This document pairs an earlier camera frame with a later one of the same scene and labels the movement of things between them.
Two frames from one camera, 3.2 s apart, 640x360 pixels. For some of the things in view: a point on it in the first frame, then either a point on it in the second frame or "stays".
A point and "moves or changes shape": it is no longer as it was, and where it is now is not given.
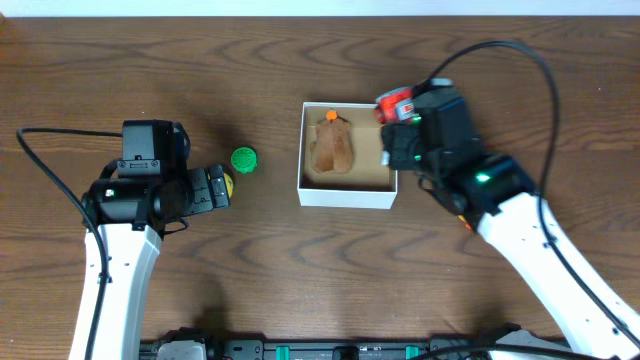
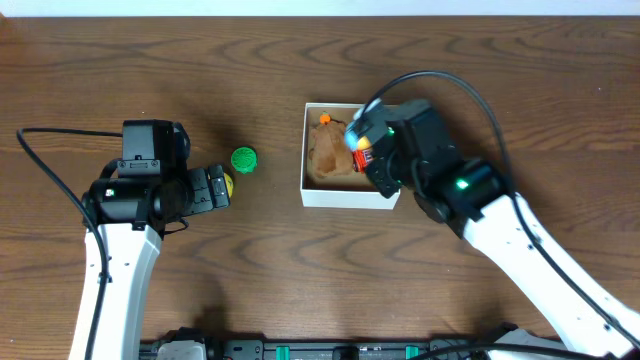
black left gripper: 218,185 stays
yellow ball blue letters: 229,184 stays
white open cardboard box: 368,184 stays
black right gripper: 399,138 to 380,171
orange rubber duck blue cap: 467,224 moves or changes shape
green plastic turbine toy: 244,159 stays
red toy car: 397,105 moves or changes shape
